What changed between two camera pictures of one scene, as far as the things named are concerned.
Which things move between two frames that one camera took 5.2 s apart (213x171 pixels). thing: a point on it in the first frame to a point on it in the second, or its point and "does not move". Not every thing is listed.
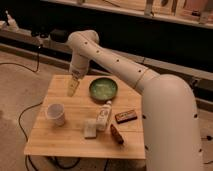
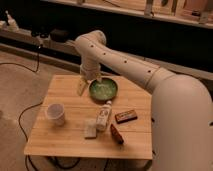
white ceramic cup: x=55 y=111 does not move
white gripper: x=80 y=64 to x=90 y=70
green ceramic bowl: x=103 y=89 does not move
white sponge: x=90 y=127 does not move
